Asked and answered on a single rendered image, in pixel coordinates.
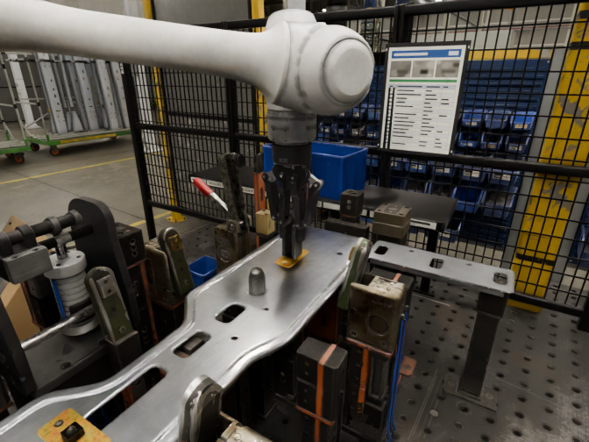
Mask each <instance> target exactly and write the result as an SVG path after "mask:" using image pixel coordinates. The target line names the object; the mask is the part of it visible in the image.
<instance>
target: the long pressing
mask: <svg viewBox="0 0 589 442"><path fill-rule="evenodd" d="M358 240H359V237H355V236H351V235H347V234H343V233H339V232H332V231H328V230H324V229H320V228H316V227H312V226H309V227H308V228H305V239H304V241H303V242H302V249H304V250H308V251H309V253H307V254H306V255H305V256H304V257H303V258H301V259H300V260H299V261H297V262H296V263H295V264H294V265H293V266H292V267H283V266H279V265H276V264H275V261H277V259H279V258H280V257H281V256H282V239H281V238H280V234H278V235H277V236H275V237H274V238H272V239H270V240H269V241H267V242H266V243H265V244H263V245H262V246H260V247H258V248H257V249H255V250H254V251H252V252H250V253H248V254H247V255H246V256H245V257H243V258H242V259H240V260H238V261H236V262H235V263H233V264H232V265H230V266H229V267H227V268H226V269H224V270H223V271H221V272H220V273H218V274H216V275H215V276H213V277H212V278H210V279H208V280H207V281H206V282H204V283H203V284H201V285H200V286H198V287H197V288H195V289H193V290H191V291H190V292H189V293H188V294H187V296H186V297H185V301H184V319H183V322H182V324H181V326H180V327H179V328H178V329H177V330H175V331H174V332H172V333H171V334H170V335H168V336H167V337H165V338H164V339H162V340H161V341H160V342H159V343H158V344H157V345H155V346H153V347H152V348H151V349H149V350H148V351H147V352H145V353H143V354H142V355H141V356H139V357H138V358H137V359H135V360H134V361H133V362H132V363H130V364H129V365H128V366H126V367H125V368H123V369H122V370H120V371H119V372H118V373H116V374H114V375H113V376H111V377H110V378H108V379H106V380H104V381H100V382H98V383H94V384H90V385H86V386H80V387H76V388H71V389H62V390H56V391H53V392H50V393H47V394H44V395H42V396H40V397H38V398H36V399H34V400H32V401H30V402H29V403H28V404H26V405H25V406H23V407H22V408H20V409H19V410H17V411H15V412H14V413H12V414H11V415H9V416H8V417H6V418H5V419H3V420H2V421H0V442H45V441H44V440H43V439H42V438H41V437H39V435H38V430H39V429H40V428H41V427H42V426H44V425H45V424H47V423H48V422H50V421H51V420H52V419H54V418H55V417H57V416H58V415H59V414H60V413H61V412H63V411H64V410H66V409H73V410H75V411H76V412H77V413H78V414H80V415H81V416H82V417H84V418H85V419H86V420H87V419H88V418H89V417H90V416H91V415H93V414H94V413H95V412H97V411H98V410H99V409H101V408H102V407H103V406H104V405H105V404H106V403H108V402H109V401H110V400H111V399H113V398H114V397H115V396H117V395H118V394H119V393H121V392H122V391H123V390H124V389H126V388H127V387H129V386H130V385H131V384H132V383H134V382H135V381H136V380H137V379H138V378H139V377H141V376H142V375H143V374H145V373H146V372H147V371H149V370H150V369H152V368H159V369H160V370H162V371H164V372H165V373H166V376H165V377H164V378H163V379H162V380H161V381H159V382H158V383H157V384H156V385H154V386H153V387H152V388H151V389H149V390H148V391H147V392H146V393H145V394H144V395H142V396H141V397H140V398H139V399H138V400H137V401H136V402H135V403H133V404H132V405H131V406H130V407H129V408H127V409H126V410H125V411H124V412H122V413H121V414H120V415H119V416H118V417H116V418H115V419H114V420H113V421H111V422H110V423H109V424H108V425H106V426H105V427H104V428H103V429H101V432H103V433H104V434H105V435H107V436H108V437H109V438H110V440H111V442H178V437H179V417H180V402H181V398H182V396H183V394H184V392H185V391H186V389H187V388H188V386H189V385H190V384H191V383H192V381H193V380H194V379H196V378H197V377H198V376H200V375H202V374H206V375H207V376H208V377H210V378H211V379H212V380H214V381H215V382H217V383H218V384H220V385H221V386H222V387H223V388H224V390H223V394H224V393H225V392H226V391H227V390H228V388H229V387H230V386H231V385H232V384H233V383H234V382H235V381H236V380H237V379H238V378H239V377H240V376H241V375H242V374H243V373H244V371H245V370H246V369H247V368H248V367H249V366H251V365H252V364H253V363H255V362H256V361H258V360H261V359H263V358H265V357H266V356H268V355H270V354H272V353H275V352H277V351H279V350H280V349H282V348H284V347H286V346H288V345H289V344H290V343H292V342H293V341H294V340H295V338H296V337H297V336H298V335H299V334H300V333H301V331H302V330H303V329H304V328H305V327H306V326H307V324H308V323H309V322H310V321H311V320H312V319H313V317H314V316H315V315H316V314H317V313H318V312H319V310H320V309H321V308H322V307H323V306H324V305H325V304H326V303H327V302H328V301H329V300H330V299H331V297H332V296H333V295H334V294H335V293H336V292H337V290H338V289H339V288H340V287H341V286H342V285H343V283H344V278H345V276H346V272H347V269H348V267H349V264H350V261H349V260H348V257H349V254H350V251H351V249H352V247H353V246H354V245H355V244H357V242H358ZM338 253H341V254H338ZM253 267H260V268H262V269H263V271H264V273H265V276H266V293H265V294H263V295H260V296H253V295H251V294H250V293H249V285H248V275H249V273H250V270H251V269H252V268H253ZM232 305H237V306H239V307H241V308H243V309H244V311H243V312H242V313H240V314H239V315H238V316H237V317H235V318H234V319H233V320H232V321H231V322H229V323H222V322H220V321H218V320H216V317H218V316H219V315H220V314H221V313H223V312H224V311H225V310H227V309H228V308H229V307H231V306H232ZM265 308H268V309H269V310H264V309H265ZM197 333H203V334H205V335H207V336H209V337H210V339H209V340H208V341H207V342H206V343H205V344H204V345H202V346H201V347H200V348H199V349H197V350H196V351H195V352H194V353H192V354H191V355H190V356H188V357H187V358H182V357H180V356H178V355H176V354H174V350H175V349H176V348H178V347H179V346H181V345H182V344H183V343H184V342H186V341H187V340H188V339H190V338H191V337H192V336H194V335H195V334H197ZM232 337H238V339H236V340H232V339H231V338H232Z"/></svg>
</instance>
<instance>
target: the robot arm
mask: <svg viewBox="0 0 589 442"><path fill-rule="evenodd" d="M0 52H13V53H53V54H62V55H70V56H77V57H83V58H90V59H97V60H103V61H115V62H122V63H129V64H136V65H142V66H149V67H156V68H169V69H175V70H182V71H188V72H195V73H200V74H206V75H214V76H219V77H223V78H228V79H232V80H235V81H239V82H244V83H247V84H250V85H252V86H253V87H255V88H257V89H258V90H259V91H260V92H261V93H262V94H263V95H264V97H265V99H266V107H267V113H266V115H267V130H268V138H269V139H270V140H271V141H273V143H272V156H273V167H272V171H269V172H267V173H264V174H263V175H262V176H261V177H262V179H263V181H264V183H265V185H266V193H267V199H268V203H269V209H270V214H271V219H272V220H276V221H277V222H278V223H279V225H280V238H281V239H282V256H287V253H288V252H289V251H291V250H292V259H296V258H298V257H299V256H300V255H301V254H302V242H303V241H304V239H305V228H308V227H309V226H310V225H312V224H313V223H314V220H315V215H316V206H317V202H318V197H319V193H320V190H321V188H322V186H323V185H324V180H323V179H320V180H318V179H317V178H316V177H314V176H313V171H312V169H311V166H310V165H311V160H312V143H311V142H310V141H313V140H314V139H315V138H316V116H317V114H319V115H328V116H333V115H337V114H341V113H344V112H346V111H349V110H351V109H352V108H354V107H355V106H357V105H358V104H359V103H360V102H361V101H362V100H363V99H364V98H365V97H366V95H367V94H368V92H369V89H370V85H371V82H372V78H373V69H374V64H375V62H374V57H373V52H372V50H371V48H370V47H369V45H368V44H367V42H366V41H365V40H364V39H363V37H362V36H360V35H359V34H358V33H356V32H354V31H353V30H352V29H350V28H347V27H345V26H342V25H326V24H325V23H324V22H316V19H315V17H314V15H313V14H312V13H311V12H310V11H305V10H301V9H287V10H281V11H276V12H275V13H273V14H272V15H270V17H269V18H268V20H267V23H266V29H265V31H264V32H234V31H227V30H221V29H214V28H207V27H200V26H193V25H182V24H176V23H169V22H163V21H157V20H151V19H145V18H134V17H127V16H121V15H115V14H109V13H103V12H97V11H86V10H81V9H76V8H71V7H67V6H63V5H58V4H52V3H48V2H46V1H42V0H0ZM276 180H277V182H278V183H279V192H278V186H277V182H276ZM308 182H309V188H310V190H309V194H308V200H307V205H306V210H305V196H304V194H305V191H306V189H305V186H306V184H307V183H308ZM291 191H292V196H293V198H294V223H295V226H293V222H292V221H289V220H291V218H290V219H289V212H290V198H291ZM279 193H280V197H279ZM288 221H289V222H288Z"/></svg>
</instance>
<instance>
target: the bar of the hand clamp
mask: <svg viewBox="0 0 589 442"><path fill-rule="evenodd" d="M216 162H217V163H218V164H219V168H220V173H221V177H222V182H223V187H224V195H225V200H226V204H227V209H228V213H229V218H230V220H231V219H232V220H236V221H237V222H238V225H239V232H238V233H240V232H241V229H248V228H249V225H248V219H247V215H246V209H245V200H244V196H243V190H242V186H241V181H240V176H239V171H238V168H241V167H242V166H243V165H244V164H245V157H244V155H243V154H241V153H225V154H221V155H218V156H217V161H216ZM238 217H240V218H241V219H243V220H244V223H243V225H242V226H240V223H239V218H238Z"/></svg>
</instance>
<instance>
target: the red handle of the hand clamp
mask: <svg viewBox="0 0 589 442"><path fill-rule="evenodd" d="M193 185H194V186H195V187H197V188H198V189H199V190H200V191H201V192H202V193H203V194H204V195H205V196H206V197H207V198H208V199H209V200H210V201H211V202H212V203H213V204H214V205H215V206H216V207H217V208H218V209H219V210H220V211H221V212H222V213H223V214H225V215H226V216H227V217H229V213H228V209H227V204H226V203H225V202H224V201H222V200H221V199H220V198H219V197H218V196H217V195H216V194H215V192H214V191H213V190H212V189H211V188H210V187H209V186H208V185H207V184H206V183H205V182H204V181H203V180H202V179H201V178H199V177H198V178H195V179H194V180H193Z"/></svg>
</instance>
